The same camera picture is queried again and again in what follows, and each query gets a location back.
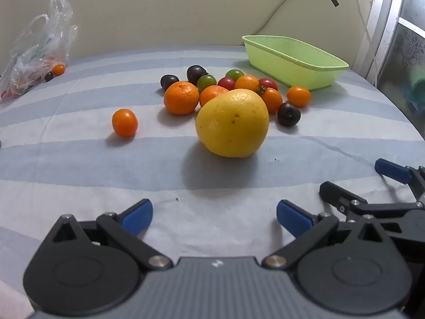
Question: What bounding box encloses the green lime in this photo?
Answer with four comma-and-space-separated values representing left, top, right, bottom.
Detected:
197, 74, 218, 93

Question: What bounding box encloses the thin grey cable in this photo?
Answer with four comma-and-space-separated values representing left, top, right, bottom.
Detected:
257, 0, 309, 36

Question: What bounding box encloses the white power cable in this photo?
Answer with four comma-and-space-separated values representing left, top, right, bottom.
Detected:
356, 0, 380, 85

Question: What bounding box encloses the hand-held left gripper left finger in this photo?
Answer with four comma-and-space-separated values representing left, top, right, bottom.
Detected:
40, 199, 174, 271

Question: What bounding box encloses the yellow grapefruit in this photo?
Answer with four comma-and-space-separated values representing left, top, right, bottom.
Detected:
195, 88, 270, 159

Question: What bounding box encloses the small mandarin orange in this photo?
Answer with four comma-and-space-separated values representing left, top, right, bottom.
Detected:
234, 74, 260, 93
199, 85, 230, 107

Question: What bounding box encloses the green plastic basket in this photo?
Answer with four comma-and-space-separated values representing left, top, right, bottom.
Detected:
241, 35, 350, 91

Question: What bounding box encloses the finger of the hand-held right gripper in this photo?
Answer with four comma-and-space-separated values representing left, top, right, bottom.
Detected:
320, 181, 425, 223
375, 158, 425, 207

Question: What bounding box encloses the clear plastic bag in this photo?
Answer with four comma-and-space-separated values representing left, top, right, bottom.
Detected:
0, 0, 79, 103

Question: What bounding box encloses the large mandarin orange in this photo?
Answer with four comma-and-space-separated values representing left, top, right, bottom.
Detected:
164, 81, 200, 116

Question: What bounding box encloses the white window frame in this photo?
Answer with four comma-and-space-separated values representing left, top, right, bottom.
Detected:
352, 0, 425, 133

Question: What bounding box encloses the dark purple plum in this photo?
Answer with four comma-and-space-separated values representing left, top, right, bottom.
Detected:
160, 74, 180, 91
186, 65, 208, 85
277, 102, 301, 127

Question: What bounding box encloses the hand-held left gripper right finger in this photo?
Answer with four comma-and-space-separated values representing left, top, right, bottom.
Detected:
262, 199, 390, 271

